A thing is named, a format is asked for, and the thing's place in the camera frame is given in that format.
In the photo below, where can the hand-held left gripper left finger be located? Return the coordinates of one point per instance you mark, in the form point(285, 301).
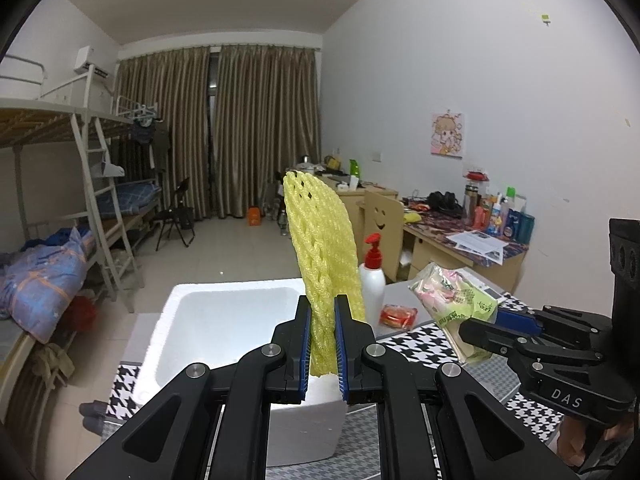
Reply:
point(305, 360)

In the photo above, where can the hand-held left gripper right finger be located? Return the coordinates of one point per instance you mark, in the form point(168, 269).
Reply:
point(341, 355)

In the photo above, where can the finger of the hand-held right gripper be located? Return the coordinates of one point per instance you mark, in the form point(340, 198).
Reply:
point(492, 337)
point(515, 319)

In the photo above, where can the pastel printed plastic packet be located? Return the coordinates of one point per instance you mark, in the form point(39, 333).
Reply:
point(450, 295)

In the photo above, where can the white styrofoam box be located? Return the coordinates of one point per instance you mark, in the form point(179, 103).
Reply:
point(225, 320)

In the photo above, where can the yellow foam fruit net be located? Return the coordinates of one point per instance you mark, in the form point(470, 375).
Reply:
point(320, 260)

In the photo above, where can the yellow soft item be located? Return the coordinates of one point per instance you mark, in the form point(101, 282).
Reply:
point(412, 217)

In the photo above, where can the person's right hand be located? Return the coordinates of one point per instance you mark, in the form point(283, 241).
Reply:
point(572, 440)

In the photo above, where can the wooden desk with printed cover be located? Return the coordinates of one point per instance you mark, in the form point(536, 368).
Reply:
point(500, 270)

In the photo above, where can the houndstooth tablecloth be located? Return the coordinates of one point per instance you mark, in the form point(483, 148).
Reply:
point(430, 342)

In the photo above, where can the red snack packet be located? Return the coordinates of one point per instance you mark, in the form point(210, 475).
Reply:
point(398, 316)

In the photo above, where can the white pump lotion bottle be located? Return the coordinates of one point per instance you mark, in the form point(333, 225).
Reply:
point(372, 290)

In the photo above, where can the printed paper sheets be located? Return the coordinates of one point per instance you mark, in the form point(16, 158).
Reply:
point(477, 242)

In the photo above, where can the cluster of toiletry bottles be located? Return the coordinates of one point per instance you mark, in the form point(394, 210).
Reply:
point(500, 215)

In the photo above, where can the wooden smiley face chair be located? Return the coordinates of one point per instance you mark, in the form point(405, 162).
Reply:
point(382, 225)

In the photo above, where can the black headphones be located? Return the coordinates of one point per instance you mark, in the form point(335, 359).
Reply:
point(445, 201)

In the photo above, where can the plain wooden desk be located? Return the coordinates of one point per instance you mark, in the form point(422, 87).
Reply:
point(350, 197)

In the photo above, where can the green packet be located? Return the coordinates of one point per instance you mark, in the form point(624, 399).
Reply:
point(354, 167)

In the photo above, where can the black folding chair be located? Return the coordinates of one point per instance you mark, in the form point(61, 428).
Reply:
point(175, 215)

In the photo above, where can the dark shoe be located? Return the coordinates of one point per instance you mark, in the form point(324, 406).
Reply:
point(92, 415)

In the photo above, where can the red bag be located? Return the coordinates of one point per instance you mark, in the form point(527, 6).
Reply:
point(82, 315)

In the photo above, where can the white metal bunk bed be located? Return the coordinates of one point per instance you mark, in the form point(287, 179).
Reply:
point(40, 120)
point(135, 195)

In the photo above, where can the brown curtain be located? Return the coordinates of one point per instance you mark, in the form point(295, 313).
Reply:
point(165, 130)
point(267, 120)

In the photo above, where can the beige cloth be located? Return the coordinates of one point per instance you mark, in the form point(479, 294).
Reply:
point(52, 362)

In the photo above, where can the dark hanging clothes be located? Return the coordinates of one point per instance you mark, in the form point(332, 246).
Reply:
point(150, 142)

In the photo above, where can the blue patterned blanket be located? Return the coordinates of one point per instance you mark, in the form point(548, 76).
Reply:
point(45, 275)

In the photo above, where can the white air conditioner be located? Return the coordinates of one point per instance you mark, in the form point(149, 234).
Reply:
point(90, 60)

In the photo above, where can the cartoon wall poster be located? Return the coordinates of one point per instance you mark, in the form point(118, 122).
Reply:
point(447, 134)

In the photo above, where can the green wall hook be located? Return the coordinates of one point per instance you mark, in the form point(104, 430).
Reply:
point(546, 18)

